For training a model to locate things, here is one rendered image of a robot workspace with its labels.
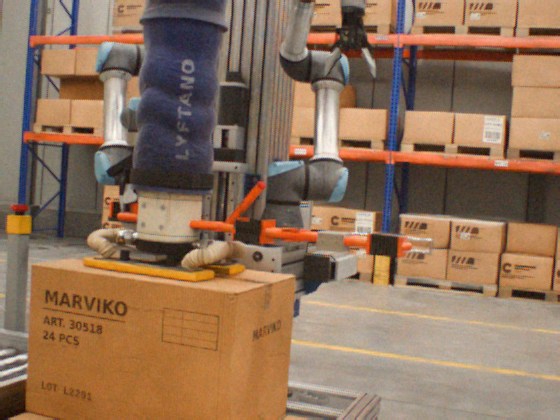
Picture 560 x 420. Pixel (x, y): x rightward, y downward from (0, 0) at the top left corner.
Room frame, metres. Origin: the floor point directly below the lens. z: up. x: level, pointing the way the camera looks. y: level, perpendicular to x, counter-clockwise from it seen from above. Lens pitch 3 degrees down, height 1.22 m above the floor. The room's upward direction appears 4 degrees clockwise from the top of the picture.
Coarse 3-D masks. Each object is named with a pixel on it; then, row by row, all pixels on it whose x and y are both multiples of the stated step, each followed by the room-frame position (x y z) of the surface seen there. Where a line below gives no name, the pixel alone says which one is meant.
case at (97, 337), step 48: (48, 288) 1.91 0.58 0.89; (96, 288) 1.86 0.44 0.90; (144, 288) 1.81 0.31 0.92; (192, 288) 1.76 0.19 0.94; (240, 288) 1.78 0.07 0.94; (288, 288) 2.04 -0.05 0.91; (48, 336) 1.91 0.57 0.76; (96, 336) 1.86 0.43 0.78; (144, 336) 1.80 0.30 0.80; (192, 336) 1.76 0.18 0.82; (240, 336) 1.75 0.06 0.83; (288, 336) 2.06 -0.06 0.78; (48, 384) 1.91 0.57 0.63; (96, 384) 1.85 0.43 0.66; (144, 384) 1.80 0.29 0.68; (192, 384) 1.75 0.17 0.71; (240, 384) 1.77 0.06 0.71
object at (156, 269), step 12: (120, 252) 1.95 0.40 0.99; (84, 264) 1.94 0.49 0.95; (96, 264) 1.93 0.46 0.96; (108, 264) 1.91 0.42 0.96; (120, 264) 1.90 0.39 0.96; (132, 264) 1.90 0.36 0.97; (144, 264) 1.89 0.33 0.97; (156, 264) 1.90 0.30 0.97; (168, 264) 1.89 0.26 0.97; (156, 276) 1.86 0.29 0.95; (168, 276) 1.85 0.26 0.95; (180, 276) 1.83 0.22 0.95; (192, 276) 1.82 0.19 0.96; (204, 276) 1.86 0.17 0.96
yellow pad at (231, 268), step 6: (132, 258) 2.11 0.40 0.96; (180, 264) 2.05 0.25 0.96; (204, 264) 2.03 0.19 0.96; (210, 264) 2.03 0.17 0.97; (216, 264) 2.02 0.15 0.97; (222, 264) 2.02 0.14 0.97; (228, 264) 2.04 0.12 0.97; (234, 264) 2.07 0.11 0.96; (216, 270) 2.01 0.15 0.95; (222, 270) 2.00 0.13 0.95; (228, 270) 1.99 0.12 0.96; (234, 270) 2.02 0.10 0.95; (240, 270) 2.06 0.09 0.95
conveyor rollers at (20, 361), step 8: (0, 352) 2.50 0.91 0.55; (8, 352) 2.52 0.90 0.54; (16, 352) 2.56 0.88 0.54; (0, 360) 2.39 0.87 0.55; (8, 360) 2.41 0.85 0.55; (16, 360) 2.43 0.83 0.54; (24, 360) 2.46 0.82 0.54; (0, 368) 2.35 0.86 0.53; (8, 368) 2.39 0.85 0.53; (16, 368) 2.32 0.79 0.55; (24, 368) 2.34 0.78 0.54; (0, 376) 2.23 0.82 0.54; (8, 376) 2.26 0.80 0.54; (16, 376) 2.29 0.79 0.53
